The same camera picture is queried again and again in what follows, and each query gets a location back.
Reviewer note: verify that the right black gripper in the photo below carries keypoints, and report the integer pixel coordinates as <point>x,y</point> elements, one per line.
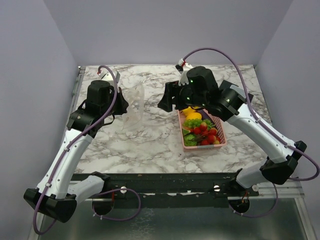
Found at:
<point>172,89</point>

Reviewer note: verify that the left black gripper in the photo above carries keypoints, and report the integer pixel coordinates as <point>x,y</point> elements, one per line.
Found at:
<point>123,103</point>

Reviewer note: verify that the green grape bunch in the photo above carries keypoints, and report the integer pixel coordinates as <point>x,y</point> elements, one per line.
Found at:
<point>193,123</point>

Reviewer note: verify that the clear zip top bag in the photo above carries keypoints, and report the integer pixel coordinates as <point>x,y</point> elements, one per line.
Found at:
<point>135,96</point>

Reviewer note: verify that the red cherry bunch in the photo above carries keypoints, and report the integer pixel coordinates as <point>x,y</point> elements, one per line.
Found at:
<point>206,135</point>

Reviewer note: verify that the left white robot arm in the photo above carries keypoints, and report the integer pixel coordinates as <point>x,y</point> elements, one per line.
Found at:
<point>53,196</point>

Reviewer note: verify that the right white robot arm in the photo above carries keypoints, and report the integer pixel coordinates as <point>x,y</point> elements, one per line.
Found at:
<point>226,103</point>

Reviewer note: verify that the yellow bell pepper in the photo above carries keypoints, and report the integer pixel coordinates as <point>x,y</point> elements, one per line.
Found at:
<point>189,110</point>

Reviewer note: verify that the yellow lemon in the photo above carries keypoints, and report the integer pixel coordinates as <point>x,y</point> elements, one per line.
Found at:
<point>194,116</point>

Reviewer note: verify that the watermelon slice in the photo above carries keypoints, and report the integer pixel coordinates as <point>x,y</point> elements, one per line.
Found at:
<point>186,130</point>

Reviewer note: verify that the purple eggplant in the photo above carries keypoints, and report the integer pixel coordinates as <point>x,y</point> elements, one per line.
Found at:
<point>206,116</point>

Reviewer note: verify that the green round fruit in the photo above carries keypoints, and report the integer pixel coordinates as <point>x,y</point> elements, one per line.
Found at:
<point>190,140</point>

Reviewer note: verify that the pink plastic basket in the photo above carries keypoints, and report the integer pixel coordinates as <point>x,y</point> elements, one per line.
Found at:
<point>219,126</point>

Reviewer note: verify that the grey rectangular box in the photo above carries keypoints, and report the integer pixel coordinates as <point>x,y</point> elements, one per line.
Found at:
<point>237,89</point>

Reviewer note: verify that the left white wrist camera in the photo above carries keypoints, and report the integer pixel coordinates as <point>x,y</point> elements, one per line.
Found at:
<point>106,76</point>

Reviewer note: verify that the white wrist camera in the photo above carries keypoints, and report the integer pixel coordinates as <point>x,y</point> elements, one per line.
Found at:
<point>106,76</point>
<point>183,67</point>

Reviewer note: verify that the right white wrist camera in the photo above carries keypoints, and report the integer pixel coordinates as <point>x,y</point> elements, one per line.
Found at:
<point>183,67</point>

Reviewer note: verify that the left aluminium frame rail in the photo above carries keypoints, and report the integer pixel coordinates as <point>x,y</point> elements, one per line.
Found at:
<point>76,91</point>

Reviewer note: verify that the black mounting rail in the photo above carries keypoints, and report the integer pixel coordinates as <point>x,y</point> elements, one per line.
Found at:
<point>171,190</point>

